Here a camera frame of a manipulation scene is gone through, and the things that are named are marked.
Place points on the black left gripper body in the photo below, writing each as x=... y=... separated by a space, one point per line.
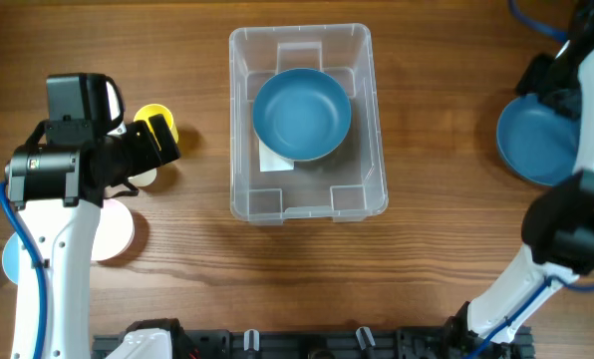
x=153 y=141

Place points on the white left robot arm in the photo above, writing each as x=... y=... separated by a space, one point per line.
x=53 y=196

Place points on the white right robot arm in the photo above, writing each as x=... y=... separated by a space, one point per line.
x=558 y=240

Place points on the white label in container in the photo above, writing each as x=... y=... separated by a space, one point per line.
x=271 y=162

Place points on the clear plastic storage container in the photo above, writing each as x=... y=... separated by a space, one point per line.
x=347 y=185

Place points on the pink plastic bowl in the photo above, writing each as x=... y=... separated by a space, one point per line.
x=115 y=232

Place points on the light blue bowl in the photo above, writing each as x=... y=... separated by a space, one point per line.
x=10 y=258

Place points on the yellow plastic cup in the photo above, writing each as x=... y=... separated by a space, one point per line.
x=150 y=110

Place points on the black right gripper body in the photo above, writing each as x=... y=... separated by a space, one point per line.
x=529 y=76

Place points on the dark blue bowl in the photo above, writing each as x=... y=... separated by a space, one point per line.
x=302 y=114

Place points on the pale green plastic cup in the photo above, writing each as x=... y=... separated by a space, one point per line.
x=144 y=179

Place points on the dark blue plate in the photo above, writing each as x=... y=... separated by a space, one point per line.
x=537 y=144

